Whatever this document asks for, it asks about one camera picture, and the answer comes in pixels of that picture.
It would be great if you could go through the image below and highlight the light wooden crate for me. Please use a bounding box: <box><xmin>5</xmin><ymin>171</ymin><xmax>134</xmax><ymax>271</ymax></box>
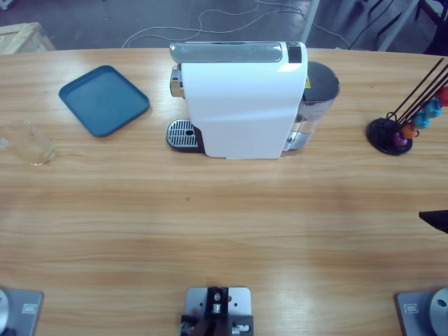
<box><xmin>0</xmin><ymin>22</ymin><xmax>57</xmax><ymax>56</ymax></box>

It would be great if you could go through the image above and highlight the silver coffee machine lever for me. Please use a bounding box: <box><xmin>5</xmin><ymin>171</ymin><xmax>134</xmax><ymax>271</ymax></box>
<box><xmin>169</xmin><ymin>41</ymin><xmax>285</xmax><ymax>64</ymax></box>

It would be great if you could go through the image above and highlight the dark water tank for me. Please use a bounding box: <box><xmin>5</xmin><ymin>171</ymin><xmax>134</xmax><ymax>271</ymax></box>
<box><xmin>281</xmin><ymin>61</ymin><xmax>341</xmax><ymax>157</ymax></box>

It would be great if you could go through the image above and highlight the black capsule holder with rods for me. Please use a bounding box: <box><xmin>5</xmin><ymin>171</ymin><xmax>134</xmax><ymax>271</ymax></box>
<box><xmin>366</xmin><ymin>57</ymin><xmax>448</xmax><ymax>156</ymax></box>

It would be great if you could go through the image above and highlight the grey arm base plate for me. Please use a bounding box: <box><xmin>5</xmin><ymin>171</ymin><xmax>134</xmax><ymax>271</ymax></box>
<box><xmin>394</xmin><ymin>287</ymin><xmax>448</xmax><ymax>336</ymax></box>
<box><xmin>0</xmin><ymin>287</ymin><xmax>46</xmax><ymax>336</ymax></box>

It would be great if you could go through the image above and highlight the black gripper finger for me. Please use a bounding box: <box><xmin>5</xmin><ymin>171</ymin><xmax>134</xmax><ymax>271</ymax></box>
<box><xmin>419</xmin><ymin>209</ymin><xmax>448</xmax><ymax>234</ymax></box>

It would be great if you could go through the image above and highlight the black power cable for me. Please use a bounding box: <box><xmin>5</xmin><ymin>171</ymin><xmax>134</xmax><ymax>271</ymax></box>
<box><xmin>348</xmin><ymin>0</ymin><xmax>421</xmax><ymax>50</ymax></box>

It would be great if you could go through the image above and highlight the white metal frame leg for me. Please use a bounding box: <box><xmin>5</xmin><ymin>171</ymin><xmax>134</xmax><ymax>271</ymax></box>
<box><xmin>300</xmin><ymin>0</ymin><xmax>321</xmax><ymax>46</ymax></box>
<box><xmin>379</xmin><ymin>0</ymin><xmax>421</xmax><ymax>52</ymax></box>

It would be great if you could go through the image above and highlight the blue rectangular plastic tray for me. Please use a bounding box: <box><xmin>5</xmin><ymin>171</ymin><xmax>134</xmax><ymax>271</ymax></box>
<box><xmin>58</xmin><ymin>64</ymin><xmax>151</xmax><ymax>138</ymax></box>

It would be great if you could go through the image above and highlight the grey mount with dark post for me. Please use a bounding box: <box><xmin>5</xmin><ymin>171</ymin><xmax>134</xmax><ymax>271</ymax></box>
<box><xmin>180</xmin><ymin>286</ymin><xmax>255</xmax><ymax>336</ymax></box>

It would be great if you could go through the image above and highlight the black drip tray silver grate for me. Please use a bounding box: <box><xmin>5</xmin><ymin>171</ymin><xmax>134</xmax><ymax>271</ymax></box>
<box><xmin>166</xmin><ymin>118</ymin><xmax>204</xmax><ymax>154</ymax></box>

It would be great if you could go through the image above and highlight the white capsule coffee machine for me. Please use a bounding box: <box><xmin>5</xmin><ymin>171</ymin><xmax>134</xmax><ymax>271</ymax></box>
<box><xmin>169</xmin><ymin>41</ymin><xmax>309</xmax><ymax>161</ymax></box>

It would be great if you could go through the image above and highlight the clear drinking glass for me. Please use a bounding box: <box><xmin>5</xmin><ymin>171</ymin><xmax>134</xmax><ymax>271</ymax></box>
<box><xmin>0</xmin><ymin>119</ymin><xmax>58</xmax><ymax>167</ymax></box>

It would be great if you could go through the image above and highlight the orange coffee capsule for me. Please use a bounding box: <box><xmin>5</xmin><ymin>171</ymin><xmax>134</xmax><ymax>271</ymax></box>
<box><xmin>401</xmin><ymin>122</ymin><xmax>419</xmax><ymax>139</ymax></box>

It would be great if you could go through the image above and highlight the black chair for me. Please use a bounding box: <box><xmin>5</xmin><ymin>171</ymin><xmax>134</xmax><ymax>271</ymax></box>
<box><xmin>414</xmin><ymin>0</ymin><xmax>448</xmax><ymax>27</ymax></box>

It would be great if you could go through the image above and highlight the thin white cable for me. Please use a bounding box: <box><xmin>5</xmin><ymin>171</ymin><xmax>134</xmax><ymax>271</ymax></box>
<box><xmin>121</xmin><ymin>0</ymin><xmax>351</xmax><ymax>50</ymax></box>

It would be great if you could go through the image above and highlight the blue coffee capsule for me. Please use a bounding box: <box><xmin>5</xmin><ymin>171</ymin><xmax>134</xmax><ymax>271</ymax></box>
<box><xmin>423</xmin><ymin>97</ymin><xmax>443</xmax><ymax>118</ymax></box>
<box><xmin>412</xmin><ymin>111</ymin><xmax>431</xmax><ymax>130</ymax></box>

